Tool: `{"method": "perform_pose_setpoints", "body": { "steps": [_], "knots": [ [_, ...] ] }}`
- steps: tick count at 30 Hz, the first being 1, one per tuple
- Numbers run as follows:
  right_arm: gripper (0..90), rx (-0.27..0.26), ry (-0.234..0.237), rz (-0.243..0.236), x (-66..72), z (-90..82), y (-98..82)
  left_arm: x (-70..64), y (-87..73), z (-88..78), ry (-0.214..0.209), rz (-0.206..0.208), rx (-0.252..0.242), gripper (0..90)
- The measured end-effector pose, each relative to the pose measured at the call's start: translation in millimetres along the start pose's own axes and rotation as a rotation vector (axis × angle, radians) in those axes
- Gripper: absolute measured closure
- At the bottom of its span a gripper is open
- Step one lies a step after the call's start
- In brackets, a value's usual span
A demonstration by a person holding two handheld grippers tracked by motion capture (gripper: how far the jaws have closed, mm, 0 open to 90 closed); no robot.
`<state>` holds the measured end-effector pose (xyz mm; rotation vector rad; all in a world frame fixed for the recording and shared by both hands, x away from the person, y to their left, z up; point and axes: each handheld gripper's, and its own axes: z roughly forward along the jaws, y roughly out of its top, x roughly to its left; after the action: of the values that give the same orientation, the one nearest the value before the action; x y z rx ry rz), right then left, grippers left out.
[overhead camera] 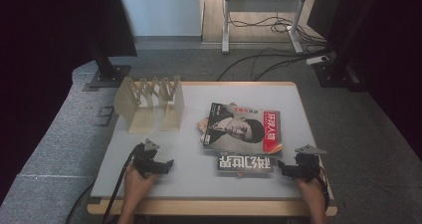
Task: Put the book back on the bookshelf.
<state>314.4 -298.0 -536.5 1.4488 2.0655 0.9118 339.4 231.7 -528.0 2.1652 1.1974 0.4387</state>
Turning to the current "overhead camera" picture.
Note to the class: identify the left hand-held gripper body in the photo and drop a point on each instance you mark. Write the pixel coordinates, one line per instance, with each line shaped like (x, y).
(144, 161)

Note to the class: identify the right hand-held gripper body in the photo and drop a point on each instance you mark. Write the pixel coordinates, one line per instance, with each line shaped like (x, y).
(307, 166)

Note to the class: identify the dark blue cover magazine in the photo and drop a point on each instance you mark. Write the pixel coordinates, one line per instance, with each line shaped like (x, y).
(245, 164)

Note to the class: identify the beige expandable book rack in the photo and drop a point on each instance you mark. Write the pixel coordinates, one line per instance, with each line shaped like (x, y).
(142, 117)

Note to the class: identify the portrait cover magazine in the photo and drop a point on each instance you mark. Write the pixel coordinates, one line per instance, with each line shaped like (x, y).
(239, 131)

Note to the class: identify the person's right hand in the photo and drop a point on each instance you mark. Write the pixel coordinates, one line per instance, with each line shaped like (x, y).
(313, 190)

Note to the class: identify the person's left hand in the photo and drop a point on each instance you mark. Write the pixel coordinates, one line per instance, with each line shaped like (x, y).
(136, 187)

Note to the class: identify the white power strip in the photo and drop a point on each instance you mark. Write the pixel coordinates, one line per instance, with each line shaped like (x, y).
(316, 60)

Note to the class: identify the dark curtain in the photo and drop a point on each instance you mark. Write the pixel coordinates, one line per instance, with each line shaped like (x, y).
(398, 68)

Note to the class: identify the black stand with base plate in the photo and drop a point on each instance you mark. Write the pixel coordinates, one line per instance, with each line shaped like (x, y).
(331, 74)
(109, 78)

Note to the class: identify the white metal desk frame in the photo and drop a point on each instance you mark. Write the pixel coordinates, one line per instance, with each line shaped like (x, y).
(262, 5)

